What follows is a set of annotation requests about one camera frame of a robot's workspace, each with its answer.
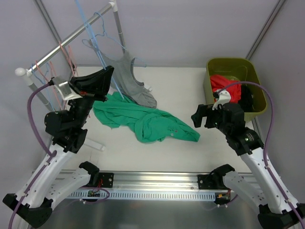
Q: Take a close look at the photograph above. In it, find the black tank top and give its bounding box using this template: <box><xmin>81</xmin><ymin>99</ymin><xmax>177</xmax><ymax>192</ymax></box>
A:
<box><xmin>238</xmin><ymin>85</ymin><xmax>254</xmax><ymax>113</ymax></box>

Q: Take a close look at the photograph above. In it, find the red tank top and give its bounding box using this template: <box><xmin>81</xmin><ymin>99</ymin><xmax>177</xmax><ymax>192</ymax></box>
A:
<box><xmin>209</xmin><ymin>74</ymin><xmax>243</xmax><ymax>104</ymax></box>

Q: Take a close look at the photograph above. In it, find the light blue wire hanger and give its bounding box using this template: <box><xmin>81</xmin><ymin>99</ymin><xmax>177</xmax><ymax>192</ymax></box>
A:
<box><xmin>31</xmin><ymin>63</ymin><xmax>61</xmax><ymax>111</ymax></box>

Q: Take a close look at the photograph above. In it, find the green tank top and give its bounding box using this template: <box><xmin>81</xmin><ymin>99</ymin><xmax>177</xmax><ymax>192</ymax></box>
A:
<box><xmin>92</xmin><ymin>92</ymin><xmax>201</xmax><ymax>143</ymax></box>

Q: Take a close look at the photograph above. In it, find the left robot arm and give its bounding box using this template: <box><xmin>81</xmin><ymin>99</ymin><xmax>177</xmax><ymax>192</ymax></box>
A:
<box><xmin>3</xmin><ymin>65</ymin><xmax>114</xmax><ymax>229</ymax></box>

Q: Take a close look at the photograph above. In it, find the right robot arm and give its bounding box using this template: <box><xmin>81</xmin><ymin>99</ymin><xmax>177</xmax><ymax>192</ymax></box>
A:
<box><xmin>191</xmin><ymin>103</ymin><xmax>305</xmax><ymax>229</ymax></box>

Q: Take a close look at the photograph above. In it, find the grey tank top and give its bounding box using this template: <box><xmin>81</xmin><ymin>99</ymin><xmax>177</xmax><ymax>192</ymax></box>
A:
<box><xmin>102</xmin><ymin>47</ymin><xmax>157</xmax><ymax>108</ymax></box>

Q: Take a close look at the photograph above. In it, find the olive green plastic basket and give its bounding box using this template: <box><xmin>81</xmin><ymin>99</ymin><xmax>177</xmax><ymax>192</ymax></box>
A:
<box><xmin>203</xmin><ymin>58</ymin><xmax>267</xmax><ymax>122</ymax></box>

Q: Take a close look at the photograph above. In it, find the silver clothes rack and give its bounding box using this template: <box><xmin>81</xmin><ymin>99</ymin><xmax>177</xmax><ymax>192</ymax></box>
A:
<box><xmin>14</xmin><ymin>0</ymin><xmax>153</xmax><ymax>151</ymax></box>

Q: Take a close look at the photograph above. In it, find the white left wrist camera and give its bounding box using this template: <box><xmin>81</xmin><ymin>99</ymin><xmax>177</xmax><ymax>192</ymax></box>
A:
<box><xmin>50</xmin><ymin>76</ymin><xmax>82</xmax><ymax>101</ymax></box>

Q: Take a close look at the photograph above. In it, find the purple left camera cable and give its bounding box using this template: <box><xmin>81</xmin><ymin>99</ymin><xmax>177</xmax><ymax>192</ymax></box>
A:
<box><xmin>8</xmin><ymin>82</ymin><xmax>58</xmax><ymax>229</ymax></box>

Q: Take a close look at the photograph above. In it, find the aluminium rail with cable duct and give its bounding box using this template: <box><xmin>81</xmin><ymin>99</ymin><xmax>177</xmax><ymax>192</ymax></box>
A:
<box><xmin>32</xmin><ymin>169</ymin><xmax>258</xmax><ymax>208</ymax></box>

